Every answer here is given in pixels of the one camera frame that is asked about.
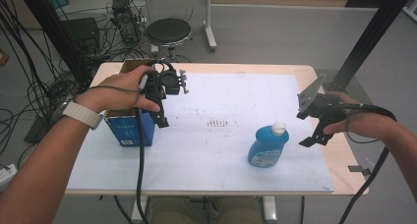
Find thin black right gripper cable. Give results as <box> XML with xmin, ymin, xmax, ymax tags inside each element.
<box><xmin>344</xmin><ymin>114</ymin><xmax>382</xmax><ymax>144</ymax></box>

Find thick black left gripper cable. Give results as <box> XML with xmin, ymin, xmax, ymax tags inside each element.
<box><xmin>135</xmin><ymin>107</ymin><xmax>147</xmax><ymax>224</ymax></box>

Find white band wristwatch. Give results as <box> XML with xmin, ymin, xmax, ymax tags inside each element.
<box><xmin>60</xmin><ymin>97</ymin><xmax>105</xmax><ymax>131</ymax></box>

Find blue cardboard box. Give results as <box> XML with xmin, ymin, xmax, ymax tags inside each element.
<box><xmin>103</xmin><ymin>58</ymin><xmax>156</xmax><ymax>148</ymax></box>

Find person's right hand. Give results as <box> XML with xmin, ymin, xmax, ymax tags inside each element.
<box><xmin>323</xmin><ymin>90</ymin><xmax>399</xmax><ymax>141</ymax></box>

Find grey metal bracket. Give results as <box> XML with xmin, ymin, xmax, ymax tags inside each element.
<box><xmin>347</xmin><ymin>164</ymin><xmax>372</xmax><ymax>177</ymax></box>

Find black frame post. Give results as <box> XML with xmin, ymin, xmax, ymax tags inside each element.
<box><xmin>323</xmin><ymin>0</ymin><xmax>417</xmax><ymax>92</ymax></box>
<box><xmin>15</xmin><ymin>0</ymin><xmax>94</xmax><ymax>87</ymax></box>

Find white table mat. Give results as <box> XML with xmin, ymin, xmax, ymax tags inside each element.
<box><xmin>67</xmin><ymin>72</ymin><xmax>335</xmax><ymax>193</ymax></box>

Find white power strip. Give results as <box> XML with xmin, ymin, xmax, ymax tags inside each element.
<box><xmin>0</xmin><ymin>163</ymin><xmax>18</xmax><ymax>193</ymax></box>

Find thin grey left gripper cable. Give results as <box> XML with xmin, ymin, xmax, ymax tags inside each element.
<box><xmin>87</xmin><ymin>74</ymin><xmax>149</xmax><ymax>108</ymax></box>

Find white-legged background desk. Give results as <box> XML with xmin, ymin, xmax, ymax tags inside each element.
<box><xmin>124</xmin><ymin>0</ymin><xmax>245</xmax><ymax>52</ymax></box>

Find white table leg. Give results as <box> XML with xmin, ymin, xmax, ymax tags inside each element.
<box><xmin>131</xmin><ymin>195</ymin><xmax>149</xmax><ymax>223</ymax></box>
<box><xmin>262</xmin><ymin>195</ymin><xmax>278</xmax><ymax>224</ymax></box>

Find blue bottle with white cap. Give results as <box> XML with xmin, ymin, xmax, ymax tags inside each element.
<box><xmin>247</xmin><ymin>121</ymin><xmax>290</xmax><ymax>169</ymax></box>

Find person's khaki trousers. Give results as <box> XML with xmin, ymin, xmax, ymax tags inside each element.
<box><xmin>149</xmin><ymin>196</ymin><xmax>264</xmax><ymax>224</ymax></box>

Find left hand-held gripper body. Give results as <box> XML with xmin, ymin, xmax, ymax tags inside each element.
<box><xmin>139</xmin><ymin>60</ymin><xmax>191</xmax><ymax>120</ymax></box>

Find tangle of black floor cables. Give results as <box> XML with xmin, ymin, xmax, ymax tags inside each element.
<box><xmin>0</xmin><ymin>0</ymin><xmax>151</xmax><ymax>173</ymax></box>

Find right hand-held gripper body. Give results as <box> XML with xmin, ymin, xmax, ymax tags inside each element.
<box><xmin>295</xmin><ymin>74</ymin><xmax>350</xmax><ymax>121</ymax></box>

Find black equipment box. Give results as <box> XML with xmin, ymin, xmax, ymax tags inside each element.
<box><xmin>60</xmin><ymin>17</ymin><xmax>101</xmax><ymax>56</ymax></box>

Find thick black right gripper cable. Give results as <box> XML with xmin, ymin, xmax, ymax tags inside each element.
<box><xmin>337</xmin><ymin>102</ymin><xmax>398</xmax><ymax>224</ymax></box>

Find thick black gripper cable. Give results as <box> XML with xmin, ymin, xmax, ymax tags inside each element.
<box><xmin>337</xmin><ymin>102</ymin><xmax>398</xmax><ymax>224</ymax></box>
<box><xmin>135</xmin><ymin>107</ymin><xmax>147</xmax><ymax>224</ymax></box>

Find person's left hand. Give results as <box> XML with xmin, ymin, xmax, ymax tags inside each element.
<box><xmin>78</xmin><ymin>64</ymin><xmax>162</xmax><ymax>114</ymax></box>

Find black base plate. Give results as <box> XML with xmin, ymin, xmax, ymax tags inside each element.
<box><xmin>24</xmin><ymin>115</ymin><xmax>53</xmax><ymax>144</ymax></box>

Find computer tower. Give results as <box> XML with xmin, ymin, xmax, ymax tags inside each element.
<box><xmin>111</xmin><ymin>0</ymin><xmax>142</xmax><ymax>45</ymax></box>

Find black round stool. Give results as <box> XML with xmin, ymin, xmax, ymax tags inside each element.
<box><xmin>146</xmin><ymin>17</ymin><xmax>194</xmax><ymax>63</ymax></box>

